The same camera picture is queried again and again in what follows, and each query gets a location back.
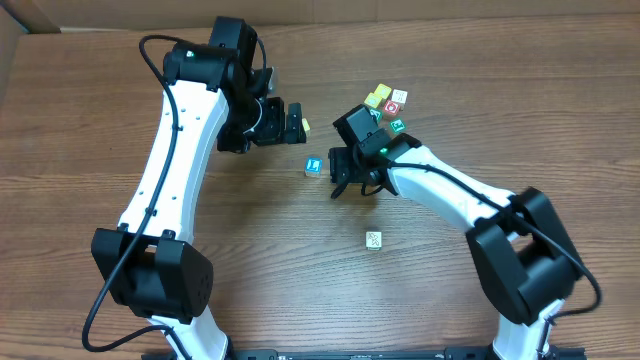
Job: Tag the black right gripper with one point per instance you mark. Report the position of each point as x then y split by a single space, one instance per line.
338 167

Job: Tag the white block red print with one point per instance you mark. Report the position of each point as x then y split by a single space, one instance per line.
399 97

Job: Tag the red apple wooden block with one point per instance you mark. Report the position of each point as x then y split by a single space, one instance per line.
391 109

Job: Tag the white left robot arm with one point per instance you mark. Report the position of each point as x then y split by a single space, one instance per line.
213 100

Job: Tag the yellow block back left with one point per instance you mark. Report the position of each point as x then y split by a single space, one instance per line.
373 100

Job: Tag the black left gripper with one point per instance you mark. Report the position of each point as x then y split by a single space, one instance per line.
291 126

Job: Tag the green Z wooden block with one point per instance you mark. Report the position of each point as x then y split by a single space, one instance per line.
376 114

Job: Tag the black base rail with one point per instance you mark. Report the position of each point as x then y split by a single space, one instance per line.
451 353

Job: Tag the blue L wooden block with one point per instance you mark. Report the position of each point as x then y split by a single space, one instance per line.
313 167

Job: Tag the plain yellow wooden block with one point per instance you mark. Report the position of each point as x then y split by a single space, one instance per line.
306 126

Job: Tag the yellow block back top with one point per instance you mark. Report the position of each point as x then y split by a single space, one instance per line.
383 91

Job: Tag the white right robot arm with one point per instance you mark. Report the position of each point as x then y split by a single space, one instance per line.
526 263

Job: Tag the green E wooden block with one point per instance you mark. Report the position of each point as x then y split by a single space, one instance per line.
397 126

